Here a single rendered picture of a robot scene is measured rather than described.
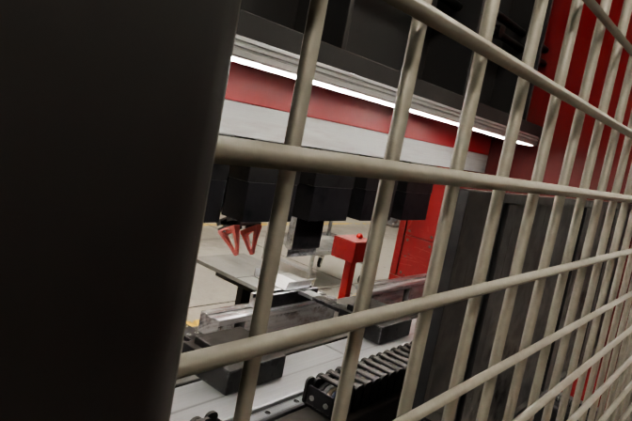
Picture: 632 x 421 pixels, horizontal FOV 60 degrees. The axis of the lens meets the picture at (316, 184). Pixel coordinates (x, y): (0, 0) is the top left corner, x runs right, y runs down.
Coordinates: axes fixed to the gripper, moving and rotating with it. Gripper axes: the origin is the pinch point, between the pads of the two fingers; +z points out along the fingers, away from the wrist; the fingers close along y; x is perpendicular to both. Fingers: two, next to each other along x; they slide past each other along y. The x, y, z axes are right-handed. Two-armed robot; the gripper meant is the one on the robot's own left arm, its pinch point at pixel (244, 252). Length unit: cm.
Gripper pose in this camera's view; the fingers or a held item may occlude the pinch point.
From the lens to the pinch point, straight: 145.1
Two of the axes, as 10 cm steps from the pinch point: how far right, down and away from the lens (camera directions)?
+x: -7.3, 3.0, 6.1
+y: 6.5, 0.5, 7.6
